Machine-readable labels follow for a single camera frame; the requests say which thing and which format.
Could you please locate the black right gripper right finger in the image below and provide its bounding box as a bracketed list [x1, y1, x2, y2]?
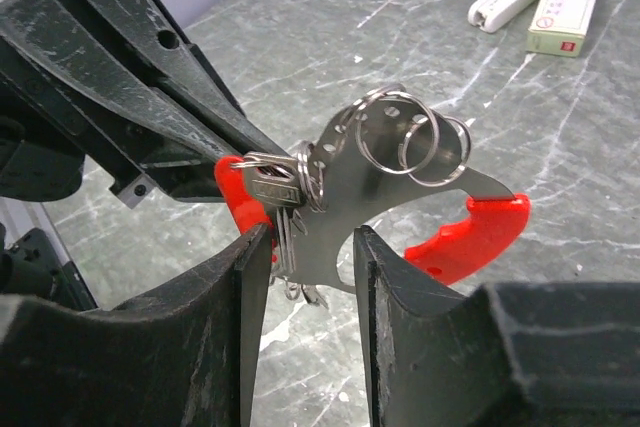
[353, 226, 639, 426]

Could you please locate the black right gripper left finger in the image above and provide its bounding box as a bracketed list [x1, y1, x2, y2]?
[1, 226, 272, 426]

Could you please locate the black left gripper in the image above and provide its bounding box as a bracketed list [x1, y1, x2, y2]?
[1, 0, 284, 203]

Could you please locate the red usb stick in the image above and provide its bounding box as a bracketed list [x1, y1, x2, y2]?
[213, 150, 309, 278]

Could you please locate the red handled metal key holder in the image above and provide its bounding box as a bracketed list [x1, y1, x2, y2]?
[279, 84, 531, 308]

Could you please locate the white green staple box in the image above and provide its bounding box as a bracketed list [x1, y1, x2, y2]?
[526, 0, 596, 58]

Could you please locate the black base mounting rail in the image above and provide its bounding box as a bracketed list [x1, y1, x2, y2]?
[1, 225, 98, 312]

